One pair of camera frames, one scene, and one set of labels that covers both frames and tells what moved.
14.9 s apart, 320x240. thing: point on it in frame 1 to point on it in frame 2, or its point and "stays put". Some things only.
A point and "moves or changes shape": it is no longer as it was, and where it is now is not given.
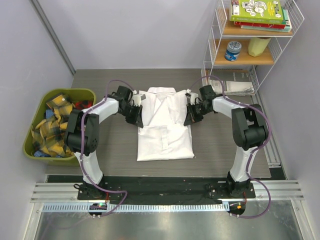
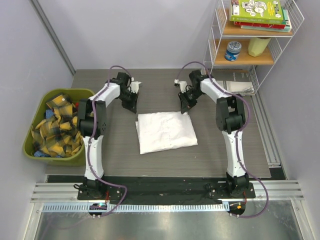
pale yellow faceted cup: x=257 y=45 stays put
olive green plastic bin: x=75 y=94 stays put
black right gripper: x=191 y=117 to x=185 y=103
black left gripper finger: x=139 y=121 to x=130 y=103
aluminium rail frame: x=277 y=190 stays put
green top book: x=263 y=11 stays put
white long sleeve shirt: x=164 y=135 moves or changes shape
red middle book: x=263 y=25 stays put
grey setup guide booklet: x=235 y=82 stays put
